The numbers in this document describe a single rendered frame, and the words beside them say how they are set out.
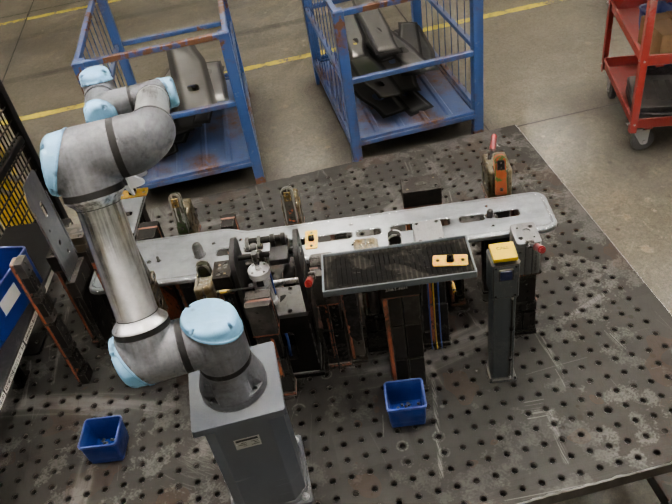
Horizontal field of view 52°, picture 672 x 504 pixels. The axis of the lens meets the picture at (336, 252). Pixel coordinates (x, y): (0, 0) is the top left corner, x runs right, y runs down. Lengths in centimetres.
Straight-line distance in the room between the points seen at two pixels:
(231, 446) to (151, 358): 31
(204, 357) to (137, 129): 47
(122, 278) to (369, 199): 147
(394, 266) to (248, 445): 54
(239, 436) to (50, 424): 83
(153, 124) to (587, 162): 308
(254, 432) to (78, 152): 70
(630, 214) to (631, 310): 154
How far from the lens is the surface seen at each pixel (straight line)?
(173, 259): 215
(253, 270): 186
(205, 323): 143
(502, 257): 171
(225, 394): 153
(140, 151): 134
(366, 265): 171
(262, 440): 163
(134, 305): 142
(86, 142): 135
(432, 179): 220
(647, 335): 221
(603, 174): 402
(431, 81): 461
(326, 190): 278
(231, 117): 458
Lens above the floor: 230
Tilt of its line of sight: 40 degrees down
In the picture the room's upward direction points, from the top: 10 degrees counter-clockwise
